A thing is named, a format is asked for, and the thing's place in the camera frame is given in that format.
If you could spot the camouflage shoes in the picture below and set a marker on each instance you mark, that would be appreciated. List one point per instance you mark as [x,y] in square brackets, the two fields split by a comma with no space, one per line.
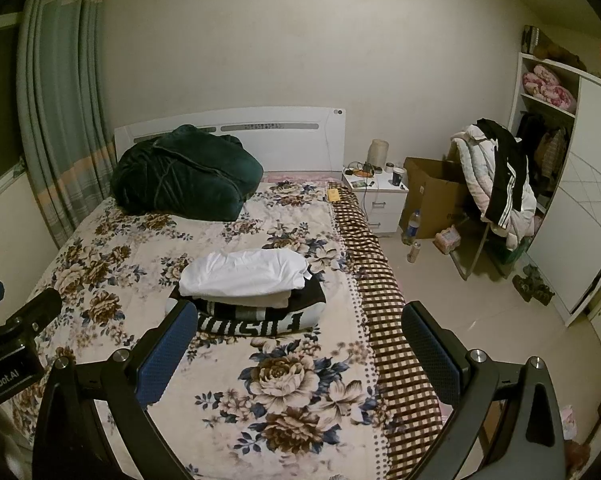
[532,285]

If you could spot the green striped curtain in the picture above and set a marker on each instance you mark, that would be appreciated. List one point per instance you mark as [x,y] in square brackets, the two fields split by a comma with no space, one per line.
[60,110]

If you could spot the yellow packet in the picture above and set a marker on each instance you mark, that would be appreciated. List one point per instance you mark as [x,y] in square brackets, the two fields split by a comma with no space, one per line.
[335,195]

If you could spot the dark green quilt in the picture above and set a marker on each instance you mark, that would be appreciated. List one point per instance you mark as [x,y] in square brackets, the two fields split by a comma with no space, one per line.
[185,175]

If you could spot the metal frame chair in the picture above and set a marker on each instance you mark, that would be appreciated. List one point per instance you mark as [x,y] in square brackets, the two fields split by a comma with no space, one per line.
[473,250]

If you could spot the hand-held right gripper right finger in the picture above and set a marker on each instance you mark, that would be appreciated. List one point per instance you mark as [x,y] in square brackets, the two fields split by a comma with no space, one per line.
[430,350]

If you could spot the large cardboard box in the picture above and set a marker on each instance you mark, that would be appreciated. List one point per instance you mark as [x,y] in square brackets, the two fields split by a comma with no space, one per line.
[435,200]

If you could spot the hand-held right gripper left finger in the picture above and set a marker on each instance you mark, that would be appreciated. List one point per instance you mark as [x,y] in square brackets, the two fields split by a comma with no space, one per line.
[165,355]

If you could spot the green bin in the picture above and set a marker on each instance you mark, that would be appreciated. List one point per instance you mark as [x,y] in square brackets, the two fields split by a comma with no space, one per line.
[515,251]

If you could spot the chair with piled jackets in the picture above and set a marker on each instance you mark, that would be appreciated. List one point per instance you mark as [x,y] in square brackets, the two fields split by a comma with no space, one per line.
[473,170]

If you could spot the white wardrobe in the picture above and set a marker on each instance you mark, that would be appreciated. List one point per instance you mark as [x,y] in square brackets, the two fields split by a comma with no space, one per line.
[575,230]

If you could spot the pink floral quilt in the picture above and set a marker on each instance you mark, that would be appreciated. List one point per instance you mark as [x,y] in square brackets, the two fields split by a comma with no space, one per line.
[547,87]

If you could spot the white nightstand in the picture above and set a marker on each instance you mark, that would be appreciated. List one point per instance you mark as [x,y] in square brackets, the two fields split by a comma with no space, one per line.
[380,205]

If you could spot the beige cylinder lamp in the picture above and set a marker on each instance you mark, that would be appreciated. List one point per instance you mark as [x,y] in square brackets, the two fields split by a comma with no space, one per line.
[380,152]

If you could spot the black white printed garment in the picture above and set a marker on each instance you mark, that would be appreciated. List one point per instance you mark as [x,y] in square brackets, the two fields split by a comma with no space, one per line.
[260,325]

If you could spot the hanging dark clothes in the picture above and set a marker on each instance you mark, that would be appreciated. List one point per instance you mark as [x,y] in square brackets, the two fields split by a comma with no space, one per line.
[540,145]

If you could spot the plastic bottle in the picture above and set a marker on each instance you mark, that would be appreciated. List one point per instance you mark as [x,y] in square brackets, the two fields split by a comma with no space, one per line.
[415,225]

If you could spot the white window frame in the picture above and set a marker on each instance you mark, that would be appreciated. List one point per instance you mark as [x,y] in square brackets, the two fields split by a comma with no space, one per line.
[0,185]

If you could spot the white t-shirt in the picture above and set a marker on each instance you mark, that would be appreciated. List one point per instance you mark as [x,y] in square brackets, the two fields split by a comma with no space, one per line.
[245,270]

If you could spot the pink tissue pack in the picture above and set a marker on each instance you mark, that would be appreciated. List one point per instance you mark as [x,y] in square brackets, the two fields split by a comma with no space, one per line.
[447,240]

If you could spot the folded beige garment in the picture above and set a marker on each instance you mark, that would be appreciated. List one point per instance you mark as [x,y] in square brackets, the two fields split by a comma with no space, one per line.
[275,301]

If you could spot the dark cup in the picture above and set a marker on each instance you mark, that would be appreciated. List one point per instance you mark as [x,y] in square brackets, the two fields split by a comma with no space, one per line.
[398,177]

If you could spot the black striped jacket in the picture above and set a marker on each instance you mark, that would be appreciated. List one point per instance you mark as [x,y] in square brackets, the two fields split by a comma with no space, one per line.
[507,180]

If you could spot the drink can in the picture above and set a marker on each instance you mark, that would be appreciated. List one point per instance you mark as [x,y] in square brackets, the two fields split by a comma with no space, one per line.
[413,252]

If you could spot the bed with floral blanket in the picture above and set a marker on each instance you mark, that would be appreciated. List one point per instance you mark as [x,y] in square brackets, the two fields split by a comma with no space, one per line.
[130,240]

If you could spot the white headboard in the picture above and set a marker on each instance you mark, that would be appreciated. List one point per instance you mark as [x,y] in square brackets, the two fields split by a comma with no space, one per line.
[300,132]

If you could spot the pink pillow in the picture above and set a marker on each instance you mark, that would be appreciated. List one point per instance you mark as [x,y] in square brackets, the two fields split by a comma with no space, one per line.
[300,176]

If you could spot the brown bag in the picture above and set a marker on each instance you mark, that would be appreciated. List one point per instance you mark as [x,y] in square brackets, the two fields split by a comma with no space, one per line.
[555,52]

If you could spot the brown checked blanket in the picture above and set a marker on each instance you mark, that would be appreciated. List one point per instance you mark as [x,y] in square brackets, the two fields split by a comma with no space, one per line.
[400,340]

